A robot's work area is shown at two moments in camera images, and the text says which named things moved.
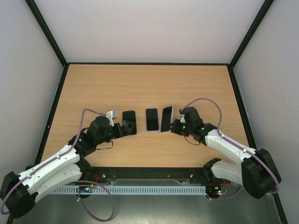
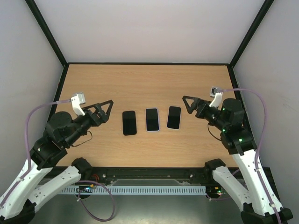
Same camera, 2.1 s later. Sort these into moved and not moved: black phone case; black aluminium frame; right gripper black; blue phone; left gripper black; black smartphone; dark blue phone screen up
Moved: right gripper black; dark blue phone screen up; left gripper black
Not moved: black smartphone; black aluminium frame; black phone case; blue phone
